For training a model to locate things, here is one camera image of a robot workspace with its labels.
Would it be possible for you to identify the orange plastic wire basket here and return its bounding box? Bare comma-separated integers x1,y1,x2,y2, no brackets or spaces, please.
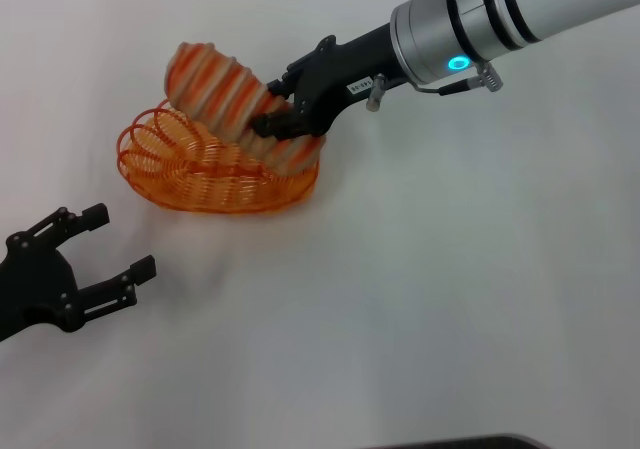
117,97,321,216

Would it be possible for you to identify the dark rounded robot base edge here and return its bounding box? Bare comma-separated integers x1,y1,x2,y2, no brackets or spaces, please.
372,433,551,449

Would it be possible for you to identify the orange striped bread loaf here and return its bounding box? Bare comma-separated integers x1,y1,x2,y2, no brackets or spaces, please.
162,41,329,176

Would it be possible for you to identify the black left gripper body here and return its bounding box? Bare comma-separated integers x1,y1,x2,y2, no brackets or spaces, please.
0,230,85,343

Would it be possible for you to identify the grey cable with metal plug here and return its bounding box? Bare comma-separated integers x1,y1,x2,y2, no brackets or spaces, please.
366,60,504,113

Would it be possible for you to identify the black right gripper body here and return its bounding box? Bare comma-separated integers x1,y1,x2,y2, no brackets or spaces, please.
283,21,402,136

